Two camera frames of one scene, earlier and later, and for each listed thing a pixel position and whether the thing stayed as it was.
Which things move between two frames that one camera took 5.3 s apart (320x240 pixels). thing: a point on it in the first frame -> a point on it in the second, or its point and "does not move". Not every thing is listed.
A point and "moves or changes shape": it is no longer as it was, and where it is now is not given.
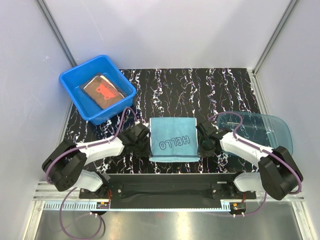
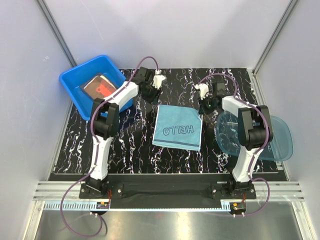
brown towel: [103, 92] does not move
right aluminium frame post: [291, 6] does not move
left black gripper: [147, 152] -> [154, 98]
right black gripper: [201, 151] -> [202, 109]
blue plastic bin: [74, 78] does not move
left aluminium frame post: [57, 33] does not move
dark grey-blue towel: [82, 87] does not move
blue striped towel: [174, 139] moves or changes shape
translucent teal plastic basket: [269, 130] does not move
